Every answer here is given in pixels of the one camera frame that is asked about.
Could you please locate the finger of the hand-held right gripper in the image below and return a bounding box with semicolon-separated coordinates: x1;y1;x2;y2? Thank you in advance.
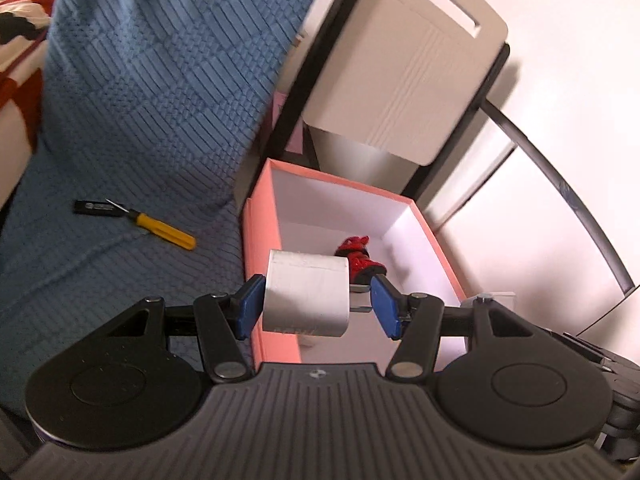
562;331;615;367

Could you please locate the red black white striped blanket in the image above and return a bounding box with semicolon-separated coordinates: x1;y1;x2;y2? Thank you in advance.
0;0;68;211

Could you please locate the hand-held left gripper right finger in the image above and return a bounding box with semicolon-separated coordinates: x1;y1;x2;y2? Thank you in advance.
370;275;552;381

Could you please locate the blue textured mat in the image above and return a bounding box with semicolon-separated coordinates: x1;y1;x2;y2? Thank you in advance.
0;0;343;421

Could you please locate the pink cardboard box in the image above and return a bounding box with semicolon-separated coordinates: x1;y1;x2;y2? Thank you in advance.
242;157;469;367

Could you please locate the curved dark metal rod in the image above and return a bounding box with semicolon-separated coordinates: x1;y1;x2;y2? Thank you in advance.
481;99;640;297

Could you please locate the yellow handled screwdriver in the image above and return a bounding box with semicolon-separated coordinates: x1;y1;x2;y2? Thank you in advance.
106;199;197;251

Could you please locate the white panel with handle slot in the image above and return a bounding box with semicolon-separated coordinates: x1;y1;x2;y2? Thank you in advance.
301;0;509;167

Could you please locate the red and black figurine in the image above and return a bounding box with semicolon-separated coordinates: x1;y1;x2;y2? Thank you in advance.
334;234;389;293

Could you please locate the white charger plug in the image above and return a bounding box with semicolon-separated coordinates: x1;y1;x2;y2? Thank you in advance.
261;249;372;339

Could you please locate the black usb stick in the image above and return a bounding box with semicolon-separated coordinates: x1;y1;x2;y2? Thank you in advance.
73;200;133;219

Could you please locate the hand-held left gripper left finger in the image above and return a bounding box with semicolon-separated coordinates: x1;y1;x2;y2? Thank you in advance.
100;273;267;381

